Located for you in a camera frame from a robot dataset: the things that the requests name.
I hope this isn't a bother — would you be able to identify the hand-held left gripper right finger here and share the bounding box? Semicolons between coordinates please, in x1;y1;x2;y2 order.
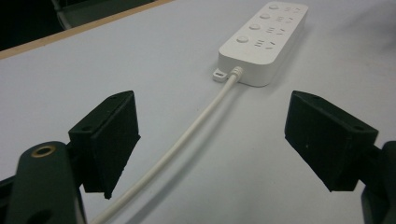
283;90;380;192

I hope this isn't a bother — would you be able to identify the dark chair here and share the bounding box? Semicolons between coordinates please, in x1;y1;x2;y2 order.
50;0;157;31

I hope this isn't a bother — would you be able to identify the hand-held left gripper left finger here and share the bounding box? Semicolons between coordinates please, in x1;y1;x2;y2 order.
67;90;141;200

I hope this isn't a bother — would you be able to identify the white power strip cable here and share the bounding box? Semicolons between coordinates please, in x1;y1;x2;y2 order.
89;65;244;224

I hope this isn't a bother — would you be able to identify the white power strip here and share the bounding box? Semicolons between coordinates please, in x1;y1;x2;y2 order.
212;0;309;88

